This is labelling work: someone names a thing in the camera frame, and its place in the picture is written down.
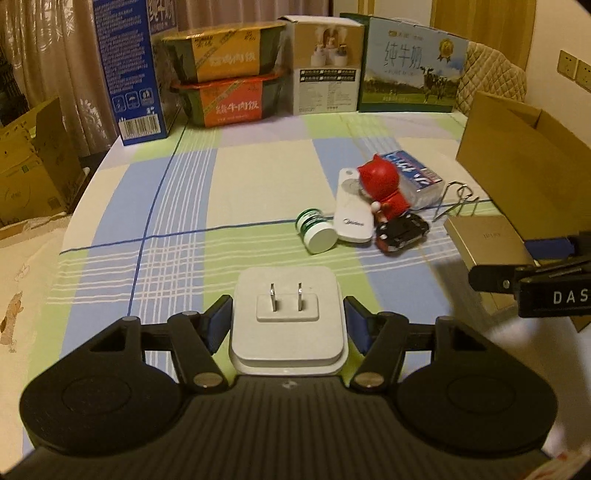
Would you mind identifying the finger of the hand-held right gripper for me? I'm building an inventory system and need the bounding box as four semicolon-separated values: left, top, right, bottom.
524;235;591;261
468;257;591;293

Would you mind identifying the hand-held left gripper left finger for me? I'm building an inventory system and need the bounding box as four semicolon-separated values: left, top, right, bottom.
88;296;234;394

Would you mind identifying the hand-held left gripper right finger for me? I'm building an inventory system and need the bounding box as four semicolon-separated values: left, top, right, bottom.
344;295;491;394

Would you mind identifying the gold box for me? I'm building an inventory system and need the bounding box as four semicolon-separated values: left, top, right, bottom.
444;215;546;311

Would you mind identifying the white two-pin power adapter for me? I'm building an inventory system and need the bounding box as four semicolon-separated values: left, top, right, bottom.
228;266;349;374

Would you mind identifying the brown cardboard box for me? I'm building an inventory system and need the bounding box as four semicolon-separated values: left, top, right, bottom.
456;91;591;333

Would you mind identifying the green and white jar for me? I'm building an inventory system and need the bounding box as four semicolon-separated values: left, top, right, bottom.
295;208;338;254

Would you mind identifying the white remote control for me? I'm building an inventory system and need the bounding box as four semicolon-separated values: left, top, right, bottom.
333;167;373;243

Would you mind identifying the clear plastic box blue label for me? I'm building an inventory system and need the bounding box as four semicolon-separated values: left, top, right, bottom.
376;150;445;208

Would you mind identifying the red cat figurine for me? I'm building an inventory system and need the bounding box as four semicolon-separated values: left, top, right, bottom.
358;154;410;223

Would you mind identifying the black toy car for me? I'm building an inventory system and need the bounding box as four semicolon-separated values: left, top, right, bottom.
374;212;430;254

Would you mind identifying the plaid tablecloth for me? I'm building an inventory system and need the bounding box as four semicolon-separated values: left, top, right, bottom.
58;108;591;404

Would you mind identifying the quilted beige chair cover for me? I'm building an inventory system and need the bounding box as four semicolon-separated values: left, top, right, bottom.
455;41;528;116

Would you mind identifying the beige printed bedspread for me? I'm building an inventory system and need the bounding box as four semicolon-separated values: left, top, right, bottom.
0;212;88;416

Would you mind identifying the orange label instant rice bowl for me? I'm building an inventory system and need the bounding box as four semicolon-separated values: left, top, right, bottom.
170;69;290;128

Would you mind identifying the milk carton case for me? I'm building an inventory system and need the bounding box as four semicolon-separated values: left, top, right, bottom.
339;13;470;114

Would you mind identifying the wooden door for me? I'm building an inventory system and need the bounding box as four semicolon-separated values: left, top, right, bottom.
429;0;539;70

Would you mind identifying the yellow cardboard carton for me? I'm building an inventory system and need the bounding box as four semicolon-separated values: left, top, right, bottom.
0;96;86;228

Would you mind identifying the white product box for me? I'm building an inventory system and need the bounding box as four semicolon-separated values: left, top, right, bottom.
277;15;368;116

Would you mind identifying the tall blue carton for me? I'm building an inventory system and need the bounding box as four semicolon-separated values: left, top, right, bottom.
92;0;184;147

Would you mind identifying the yellow label instant rice bowl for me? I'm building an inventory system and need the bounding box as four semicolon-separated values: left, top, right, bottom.
161;21;288;84

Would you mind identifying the beige curtain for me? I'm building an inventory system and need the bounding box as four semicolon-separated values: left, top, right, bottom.
0;0;116;160

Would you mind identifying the metal wire clip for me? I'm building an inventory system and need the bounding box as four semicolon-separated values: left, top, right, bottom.
431;181;481;223

